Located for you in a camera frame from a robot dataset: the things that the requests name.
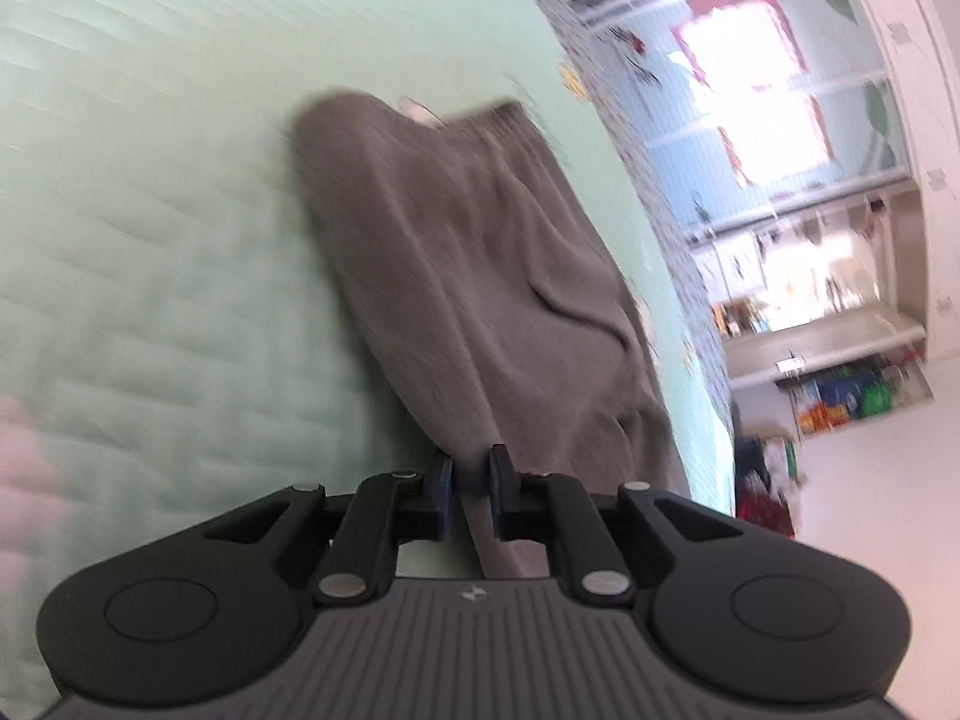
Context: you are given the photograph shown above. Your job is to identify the grey knit trousers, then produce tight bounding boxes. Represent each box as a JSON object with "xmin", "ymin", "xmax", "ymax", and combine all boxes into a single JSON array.
[{"xmin": 291, "ymin": 93, "xmax": 686, "ymax": 578}]

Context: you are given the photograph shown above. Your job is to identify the mint green quilted bedspread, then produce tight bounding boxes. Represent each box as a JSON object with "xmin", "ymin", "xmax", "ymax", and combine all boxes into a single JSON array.
[{"xmin": 2, "ymin": 0, "xmax": 734, "ymax": 619}]

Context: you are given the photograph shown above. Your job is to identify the sliding door wardrobe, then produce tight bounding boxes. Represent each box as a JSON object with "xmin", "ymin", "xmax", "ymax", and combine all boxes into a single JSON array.
[{"xmin": 569, "ymin": 0, "xmax": 932, "ymax": 257}]

